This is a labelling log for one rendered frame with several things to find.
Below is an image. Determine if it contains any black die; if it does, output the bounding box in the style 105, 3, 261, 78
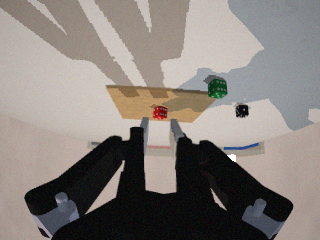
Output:
235, 105, 249, 118

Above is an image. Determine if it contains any tan square mat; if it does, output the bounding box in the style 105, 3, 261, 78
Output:
106, 85, 217, 123

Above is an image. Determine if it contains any red die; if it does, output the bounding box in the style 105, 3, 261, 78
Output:
153, 106, 167, 120

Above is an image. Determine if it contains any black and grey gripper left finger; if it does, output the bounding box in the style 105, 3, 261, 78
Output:
24, 117, 149, 240

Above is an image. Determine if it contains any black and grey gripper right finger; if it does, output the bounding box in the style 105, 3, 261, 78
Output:
169, 119, 294, 240

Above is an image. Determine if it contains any green die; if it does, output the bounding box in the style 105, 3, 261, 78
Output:
208, 79, 228, 99

